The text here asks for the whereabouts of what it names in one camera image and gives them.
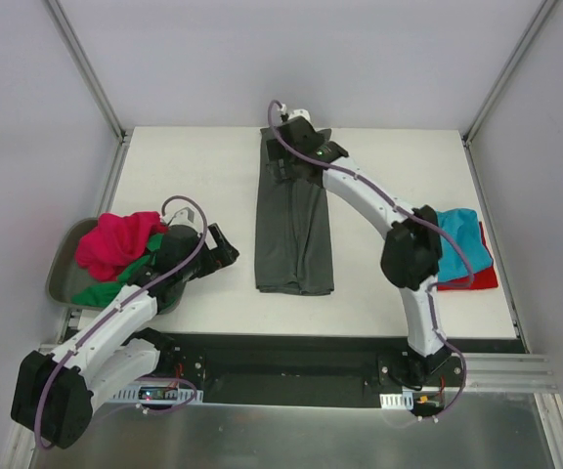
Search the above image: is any left white cable duct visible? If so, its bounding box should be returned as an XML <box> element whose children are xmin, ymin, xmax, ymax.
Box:
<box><xmin>108</xmin><ymin>384</ymin><xmax>203</xmax><ymax>405</ymax></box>

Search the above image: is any right aluminium frame post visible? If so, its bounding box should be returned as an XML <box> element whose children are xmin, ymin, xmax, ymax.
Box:
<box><xmin>460</xmin><ymin>0</ymin><xmax>561</xmax><ymax>146</ymax></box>

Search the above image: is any white cable duct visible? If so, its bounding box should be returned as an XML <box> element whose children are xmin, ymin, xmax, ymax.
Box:
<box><xmin>108</xmin><ymin>384</ymin><xmax>203</xmax><ymax>405</ymax></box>
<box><xmin>379</xmin><ymin>393</ymin><xmax>414</xmax><ymax>411</ymax></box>

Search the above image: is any left aluminium frame post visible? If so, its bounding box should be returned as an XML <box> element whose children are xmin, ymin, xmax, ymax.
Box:
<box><xmin>41</xmin><ymin>0</ymin><xmax>133</xmax><ymax>144</ymax></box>

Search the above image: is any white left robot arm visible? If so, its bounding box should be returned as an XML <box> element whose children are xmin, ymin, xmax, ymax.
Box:
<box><xmin>11</xmin><ymin>224</ymin><xmax>239</xmax><ymax>449</ymax></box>

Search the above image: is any magenta t-shirt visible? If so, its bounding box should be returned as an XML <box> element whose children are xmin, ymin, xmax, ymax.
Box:
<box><xmin>74</xmin><ymin>211</ymin><xmax>168</xmax><ymax>282</ymax></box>

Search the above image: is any red folded t-shirt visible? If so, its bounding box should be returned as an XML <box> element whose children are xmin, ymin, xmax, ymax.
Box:
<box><xmin>438</xmin><ymin>222</ymin><xmax>498</xmax><ymax>291</ymax></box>

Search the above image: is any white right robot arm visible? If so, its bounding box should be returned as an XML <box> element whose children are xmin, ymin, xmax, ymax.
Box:
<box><xmin>268</xmin><ymin>109</ymin><xmax>452</xmax><ymax>391</ymax></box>

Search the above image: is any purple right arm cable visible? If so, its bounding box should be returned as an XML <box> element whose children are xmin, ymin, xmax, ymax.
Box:
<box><xmin>267</xmin><ymin>99</ymin><xmax>478</xmax><ymax>431</ymax></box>

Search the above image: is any grey t-shirt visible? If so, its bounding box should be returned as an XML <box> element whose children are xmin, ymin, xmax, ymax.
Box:
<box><xmin>254</xmin><ymin>128</ymin><xmax>334</xmax><ymax>296</ymax></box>

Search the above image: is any aluminium frame post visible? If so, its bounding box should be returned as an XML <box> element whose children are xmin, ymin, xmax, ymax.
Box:
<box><xmin>460</xmin><ymin>0</ymin><xmax>561</xmax><ymax>146</ymax></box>
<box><xmin>41</xmin><ymin>0</ymin><xmax>133</xmax><ymax>144</ymax></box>

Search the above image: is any green t-shirt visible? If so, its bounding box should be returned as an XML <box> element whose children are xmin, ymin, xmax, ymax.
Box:
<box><xmin>71</xmin><ymin>233</ymin><xmax>164</xmax><ymax>308</ymax></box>

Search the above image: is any grey plastic bin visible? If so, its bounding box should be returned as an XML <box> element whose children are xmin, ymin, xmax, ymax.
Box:
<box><xmin>46</xmin><ymin>217</ymin><xmax>195</xmax><ymax>317</ymax></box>

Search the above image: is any teal folded t-shirt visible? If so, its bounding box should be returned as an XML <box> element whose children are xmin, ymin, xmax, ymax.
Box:
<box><xmin>437</xmin><ymin>208</ymin><xmax>493</xmax><ymax>282</ymax></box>

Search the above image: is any right white cable duct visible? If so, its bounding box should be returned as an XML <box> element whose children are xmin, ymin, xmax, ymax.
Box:
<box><xmin>379</xmin><ymin>393</ymin><xmax>414</xmax><ymax>411</ymax></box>

